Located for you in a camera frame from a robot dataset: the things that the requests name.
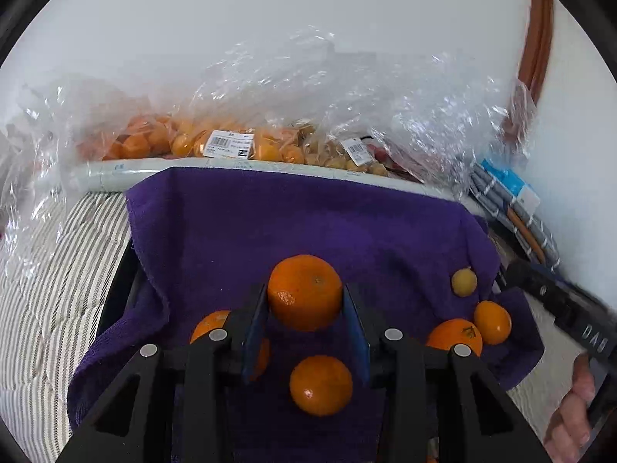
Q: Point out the purple towel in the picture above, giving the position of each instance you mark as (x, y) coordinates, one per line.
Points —
(289, 222)

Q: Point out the brown stick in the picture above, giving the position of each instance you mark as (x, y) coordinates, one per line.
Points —
(528, 236)

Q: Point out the white tube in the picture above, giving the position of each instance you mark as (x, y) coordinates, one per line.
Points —
(120, 173)

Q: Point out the small yellow-green fruit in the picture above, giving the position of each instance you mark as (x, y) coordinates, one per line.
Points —
(463, 281)

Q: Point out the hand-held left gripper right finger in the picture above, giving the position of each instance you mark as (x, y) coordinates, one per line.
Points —
(356, 333)

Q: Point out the labelled bag of small oranges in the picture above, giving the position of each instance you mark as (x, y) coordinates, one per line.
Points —
(270, 147)

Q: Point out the large orange mandarin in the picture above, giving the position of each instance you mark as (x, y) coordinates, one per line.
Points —
(304, 292)
(450, 335)
(208, 325)

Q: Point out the crumpled clear plastic bag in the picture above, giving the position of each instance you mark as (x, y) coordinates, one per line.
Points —
(33, 193)

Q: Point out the labelled bag of yellow fruits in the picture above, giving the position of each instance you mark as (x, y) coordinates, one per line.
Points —
(332, 154)

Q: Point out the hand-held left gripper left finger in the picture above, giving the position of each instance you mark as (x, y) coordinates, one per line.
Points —
(253, 333)

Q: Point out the grey checkered cloth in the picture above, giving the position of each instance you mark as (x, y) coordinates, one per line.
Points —
(494, 193)

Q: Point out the small orange mandarin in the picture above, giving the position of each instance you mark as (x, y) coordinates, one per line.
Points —
(492, 322)
(320, 386)

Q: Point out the clear bag of red fruits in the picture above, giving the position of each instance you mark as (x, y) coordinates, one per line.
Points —
(434, 154)

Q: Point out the brown wooden door frame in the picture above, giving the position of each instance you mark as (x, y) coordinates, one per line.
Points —
(540, 48)

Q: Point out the small white box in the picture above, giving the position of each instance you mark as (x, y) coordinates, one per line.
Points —
(529, 198)

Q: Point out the blue tissue pack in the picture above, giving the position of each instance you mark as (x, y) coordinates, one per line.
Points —
(506, 178)

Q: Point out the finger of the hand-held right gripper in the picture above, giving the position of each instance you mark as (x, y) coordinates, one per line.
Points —
(519, 275)

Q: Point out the person's right hand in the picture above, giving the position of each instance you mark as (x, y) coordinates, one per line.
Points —
(569, 424)

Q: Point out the bag of orange-red fruits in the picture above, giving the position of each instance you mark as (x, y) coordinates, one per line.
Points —
(135, 142)

